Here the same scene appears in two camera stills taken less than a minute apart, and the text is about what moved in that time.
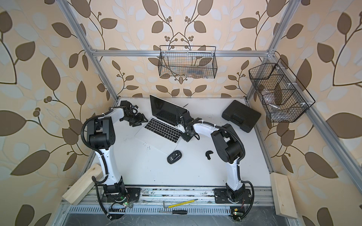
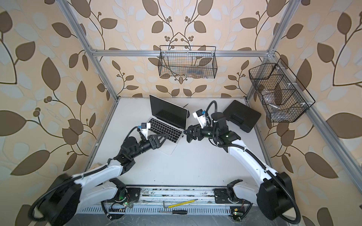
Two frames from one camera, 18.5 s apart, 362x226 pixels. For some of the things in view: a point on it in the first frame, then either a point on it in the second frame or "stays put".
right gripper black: x=186 y=139 → x=195 y=129
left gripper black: x=140 y=120 → x=158 y=146
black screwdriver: x=176 y=212 stays put
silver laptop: x=162 y=130 stays put
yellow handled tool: x=178 y=204 stays put
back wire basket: x=187 y=61 stays put
